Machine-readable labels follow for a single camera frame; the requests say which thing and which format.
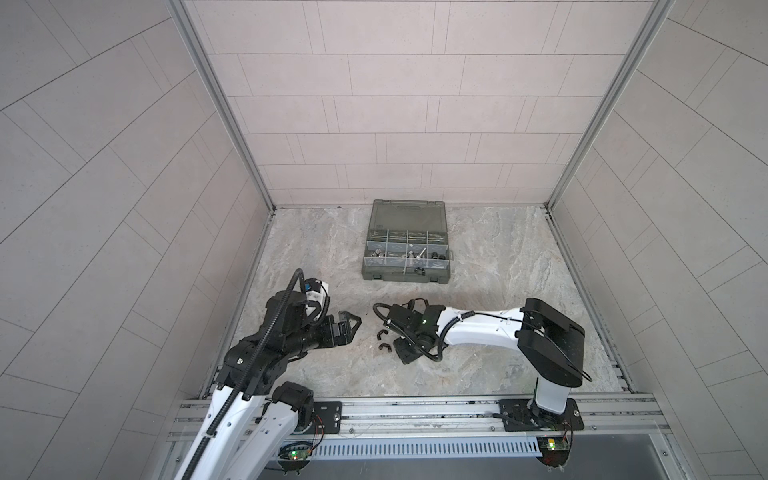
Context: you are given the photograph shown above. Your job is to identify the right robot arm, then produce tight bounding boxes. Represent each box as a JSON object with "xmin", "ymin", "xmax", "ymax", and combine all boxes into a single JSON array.
[{"xmin": 372, "ymin": 298, "xmax": 592, "ymax": 418}]

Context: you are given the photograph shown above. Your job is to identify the white ventilation grille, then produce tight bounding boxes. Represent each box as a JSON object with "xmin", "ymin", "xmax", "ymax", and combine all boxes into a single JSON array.
[{"xmin": 310, "ymin": 436, "xmax": 542, "ymax": 461}]

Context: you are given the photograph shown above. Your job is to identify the aluminium corner profile left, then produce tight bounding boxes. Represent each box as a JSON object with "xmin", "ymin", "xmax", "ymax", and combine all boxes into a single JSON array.
[{"xmin": 166, "ymin": 0, "xmax": 277, "ymax": 214}]

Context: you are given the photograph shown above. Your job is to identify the small electronics board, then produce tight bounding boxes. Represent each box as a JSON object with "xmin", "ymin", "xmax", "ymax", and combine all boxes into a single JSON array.
[
  {"xmin": 536, "ymin": 437, "xmax": 571, "ymax": 468},
  {"xmin": 277, "ymin": 441, "xmax": 314, "ymax": 463}
]

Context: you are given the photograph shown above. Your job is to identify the small electronics board right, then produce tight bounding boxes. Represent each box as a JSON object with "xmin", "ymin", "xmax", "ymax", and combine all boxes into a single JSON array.
[{"xmin": 536, "ymin": 437, "xmax": 571, "ymax": 468}]

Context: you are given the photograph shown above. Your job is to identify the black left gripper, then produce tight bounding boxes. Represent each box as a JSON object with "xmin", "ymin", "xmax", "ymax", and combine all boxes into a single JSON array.
[{"xmin": 280, "ymin": 311, "xmax": 363, "ymax": 358}]

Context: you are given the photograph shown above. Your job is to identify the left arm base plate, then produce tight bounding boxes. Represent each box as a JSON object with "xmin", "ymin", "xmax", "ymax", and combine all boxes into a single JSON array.
[{"xmin": 293, "ymin": 401, "xmax": 343, "ymax": 435}]

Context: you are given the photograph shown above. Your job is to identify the aluminium corner profile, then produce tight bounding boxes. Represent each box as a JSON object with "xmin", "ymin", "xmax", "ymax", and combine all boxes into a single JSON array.
[
  {"xmin": 545, "ymin": 0, "xmax": 675, "ymax": 212},
  {"xmin": 166, "ymin": 0, "xmax": 277, "ymax": 214}
]

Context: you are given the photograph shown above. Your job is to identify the black corrugated cable left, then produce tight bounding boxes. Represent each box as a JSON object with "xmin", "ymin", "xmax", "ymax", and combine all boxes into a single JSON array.
[{"xmin": 179, "ymin": 268, "xmax": 307, "ymax": 480}]

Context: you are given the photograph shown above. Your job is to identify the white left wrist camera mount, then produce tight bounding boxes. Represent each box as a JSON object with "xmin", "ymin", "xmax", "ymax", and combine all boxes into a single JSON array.
[{"xmin": 304, "ymin": 278, "xmax": 330, "ymax": 312}]

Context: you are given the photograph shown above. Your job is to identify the aluminium corner profile right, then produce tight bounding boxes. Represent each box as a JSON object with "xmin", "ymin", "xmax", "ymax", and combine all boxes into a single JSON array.
[{"xmin": 545, "ymin": 0, "xmax": 675, "ymax": 212}]

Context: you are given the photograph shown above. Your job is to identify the green plastic organizer box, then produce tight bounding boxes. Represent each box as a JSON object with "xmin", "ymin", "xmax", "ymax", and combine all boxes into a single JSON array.
[{"xmin": 361, "ymin": 199, "xmax": 451, "ymax": 284}]

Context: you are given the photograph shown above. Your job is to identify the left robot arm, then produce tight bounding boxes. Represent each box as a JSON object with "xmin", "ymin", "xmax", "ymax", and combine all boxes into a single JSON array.
[{"xmin": 175, "ymin": 290, "xmax": 362, "ymax": 479}]

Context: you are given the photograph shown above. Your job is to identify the black corrugated cable right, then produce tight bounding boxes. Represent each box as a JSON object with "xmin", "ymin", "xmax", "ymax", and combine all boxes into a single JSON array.
[{"xmin": 371, "ymin": 298, "xmax": 457, "ymax": 363}]

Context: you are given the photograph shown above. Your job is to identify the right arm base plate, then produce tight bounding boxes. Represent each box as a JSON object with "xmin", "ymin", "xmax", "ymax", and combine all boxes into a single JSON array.
[{"xmin": 493, "ymin": 398, "xmax": 584, "ymax": 432}]

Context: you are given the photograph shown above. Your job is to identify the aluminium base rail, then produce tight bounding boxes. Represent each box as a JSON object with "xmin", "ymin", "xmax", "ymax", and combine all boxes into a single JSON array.
[{"xmin": 167, "ymin": 392, "xmax": 670, "ymax": 444}]

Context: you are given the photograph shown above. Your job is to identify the small electronics board left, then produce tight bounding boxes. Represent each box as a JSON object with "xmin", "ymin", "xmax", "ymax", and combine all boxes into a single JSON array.
[{"xmin": 277, "ymin": 441, "xmax": 314, "ymax": 463}]

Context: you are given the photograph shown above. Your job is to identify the black corrugated cable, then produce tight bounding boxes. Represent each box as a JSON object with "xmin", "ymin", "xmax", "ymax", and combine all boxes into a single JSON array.
[
  {"xmin": 371, "ymin": 298, "xmax": 457, "ymax": 363},
  {"xmin": 179, "ymin": 268, "xmax": 307, "ymax": 480}
]

